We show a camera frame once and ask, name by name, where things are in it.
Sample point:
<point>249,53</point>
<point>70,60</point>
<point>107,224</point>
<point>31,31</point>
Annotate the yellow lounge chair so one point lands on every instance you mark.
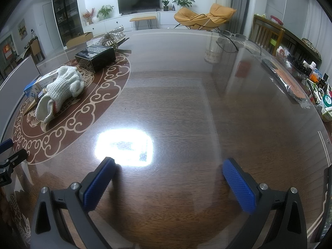
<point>217,16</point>

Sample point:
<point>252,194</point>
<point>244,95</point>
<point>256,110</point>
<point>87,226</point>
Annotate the wooden dining chair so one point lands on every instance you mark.
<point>266,34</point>

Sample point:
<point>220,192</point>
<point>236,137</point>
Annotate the blue white medicine box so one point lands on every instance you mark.
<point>36,86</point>

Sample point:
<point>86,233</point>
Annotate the red flower vase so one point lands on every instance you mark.
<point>88,15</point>

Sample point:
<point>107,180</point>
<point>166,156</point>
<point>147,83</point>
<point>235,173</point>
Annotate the potted green plant left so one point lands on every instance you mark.
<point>105,12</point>

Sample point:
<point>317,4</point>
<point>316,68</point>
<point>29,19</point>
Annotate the black cardboard box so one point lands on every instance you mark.
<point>95,58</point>

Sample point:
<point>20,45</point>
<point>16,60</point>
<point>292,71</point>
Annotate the potted green plant right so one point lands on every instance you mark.
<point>184,3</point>

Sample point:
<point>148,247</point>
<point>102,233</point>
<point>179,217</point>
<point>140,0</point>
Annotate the foil packet on table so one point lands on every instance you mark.
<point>287,82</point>

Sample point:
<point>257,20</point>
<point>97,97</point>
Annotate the wooden bench stool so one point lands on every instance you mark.
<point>148,19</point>

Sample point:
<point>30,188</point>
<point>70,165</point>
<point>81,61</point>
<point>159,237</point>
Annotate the grey white storage bin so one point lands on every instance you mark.
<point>12,90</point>

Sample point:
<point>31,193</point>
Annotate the white tv console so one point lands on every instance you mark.
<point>165,20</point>

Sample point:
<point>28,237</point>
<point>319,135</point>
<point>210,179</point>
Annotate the potted green plant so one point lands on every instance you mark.
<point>105,12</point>
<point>184,3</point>

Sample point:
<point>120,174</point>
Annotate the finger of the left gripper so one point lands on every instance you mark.
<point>4,146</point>
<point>14,160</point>

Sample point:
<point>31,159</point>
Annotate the white knit glove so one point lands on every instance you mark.
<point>69,83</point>

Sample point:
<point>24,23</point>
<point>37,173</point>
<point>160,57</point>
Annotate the black flat television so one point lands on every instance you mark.
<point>133,6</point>

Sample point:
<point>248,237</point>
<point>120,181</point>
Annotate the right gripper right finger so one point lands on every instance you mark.
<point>288,228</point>

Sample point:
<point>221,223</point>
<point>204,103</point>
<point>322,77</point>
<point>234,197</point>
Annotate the brown cardboard box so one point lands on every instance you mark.
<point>79,39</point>

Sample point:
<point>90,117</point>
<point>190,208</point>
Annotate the grey curtain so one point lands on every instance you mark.
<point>237,21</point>

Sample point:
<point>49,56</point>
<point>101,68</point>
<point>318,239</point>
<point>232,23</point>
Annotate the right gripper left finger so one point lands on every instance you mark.
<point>49,229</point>

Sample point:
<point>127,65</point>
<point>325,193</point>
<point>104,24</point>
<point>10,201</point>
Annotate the eyeglasses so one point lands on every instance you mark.
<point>235,40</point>

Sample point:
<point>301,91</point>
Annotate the dark glass display cabinet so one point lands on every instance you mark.
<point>67,19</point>

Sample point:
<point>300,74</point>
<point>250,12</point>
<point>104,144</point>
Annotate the small potted plant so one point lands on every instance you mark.
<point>165,5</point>

